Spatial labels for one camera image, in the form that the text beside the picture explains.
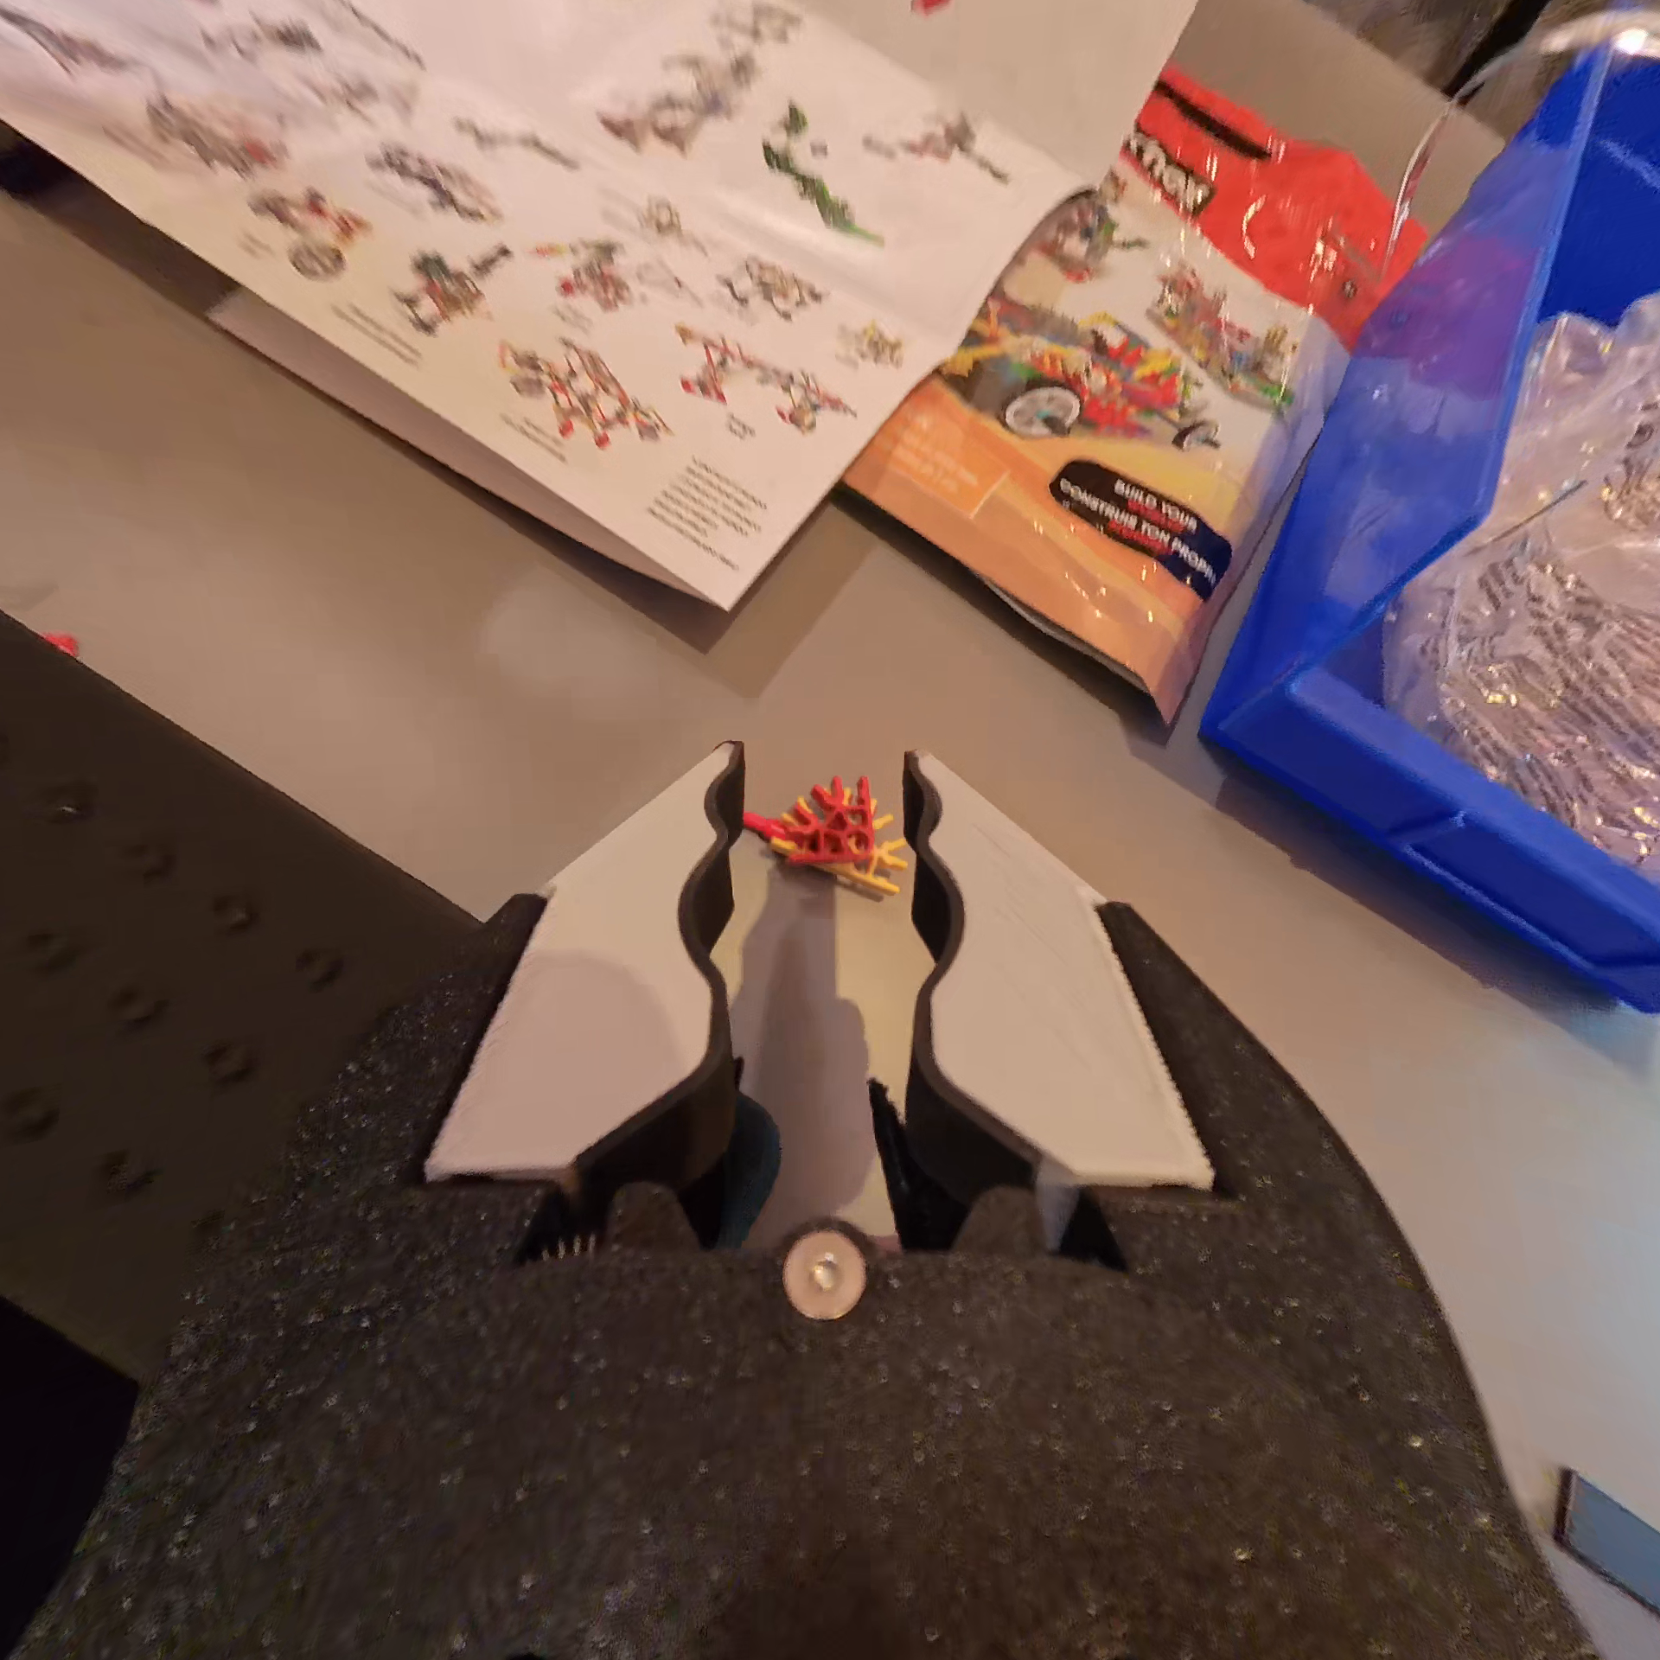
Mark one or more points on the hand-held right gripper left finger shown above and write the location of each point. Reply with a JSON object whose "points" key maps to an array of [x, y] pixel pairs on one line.
{"points": [[583, 1012]]}

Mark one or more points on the yellow connector piece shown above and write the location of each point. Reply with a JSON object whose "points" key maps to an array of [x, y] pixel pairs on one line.
{"points": [[877, 875]]}

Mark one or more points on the white building instruction booklet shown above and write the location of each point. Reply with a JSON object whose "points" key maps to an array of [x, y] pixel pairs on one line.
{"points": [[517, 196]]}

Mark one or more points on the black perforated chair armrest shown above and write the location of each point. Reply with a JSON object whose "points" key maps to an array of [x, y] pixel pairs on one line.
{"points": [[195, 906]]}

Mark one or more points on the red connector piece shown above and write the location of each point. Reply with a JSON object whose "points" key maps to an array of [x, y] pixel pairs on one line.
{"points": [[832, 831]]}

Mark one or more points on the blue plastic bin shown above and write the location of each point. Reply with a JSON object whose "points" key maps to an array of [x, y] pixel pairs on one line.
{"points": [[1363, 646]]}

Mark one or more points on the clear plastic bag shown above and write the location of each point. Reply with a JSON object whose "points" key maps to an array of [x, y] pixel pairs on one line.
{"points": [[1557, 621]]}

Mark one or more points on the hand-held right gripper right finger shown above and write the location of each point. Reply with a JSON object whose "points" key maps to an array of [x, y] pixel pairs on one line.
{"points": [[1052, 1025]]}

